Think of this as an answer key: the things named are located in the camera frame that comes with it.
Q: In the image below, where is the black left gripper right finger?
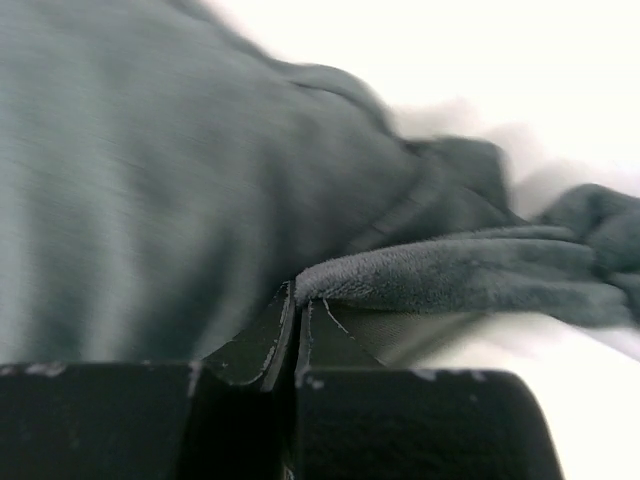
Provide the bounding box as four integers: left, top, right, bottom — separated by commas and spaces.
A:
296, 301, 383, 373

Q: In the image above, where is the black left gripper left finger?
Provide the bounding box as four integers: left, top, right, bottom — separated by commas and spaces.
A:
204, 282, 298, 391

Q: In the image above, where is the zebra and grey plush pillowcase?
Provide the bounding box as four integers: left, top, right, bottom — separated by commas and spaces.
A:
1, 1, 639, 363

